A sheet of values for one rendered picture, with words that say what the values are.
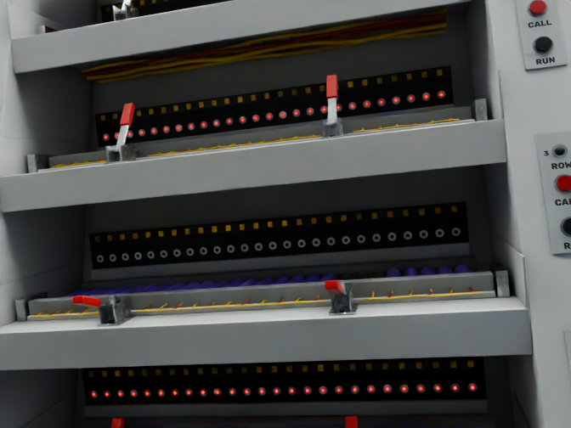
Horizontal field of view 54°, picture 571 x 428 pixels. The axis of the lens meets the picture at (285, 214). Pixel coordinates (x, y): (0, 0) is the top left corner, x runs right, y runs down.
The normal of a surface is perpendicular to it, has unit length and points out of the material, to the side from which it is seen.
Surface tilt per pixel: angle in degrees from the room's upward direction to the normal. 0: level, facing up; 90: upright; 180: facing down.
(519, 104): 90
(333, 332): 108
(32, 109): 90
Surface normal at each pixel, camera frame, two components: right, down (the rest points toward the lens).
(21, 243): 0.97, -0.08
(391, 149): -0.21, 0.08
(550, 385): -0.23, -0.22
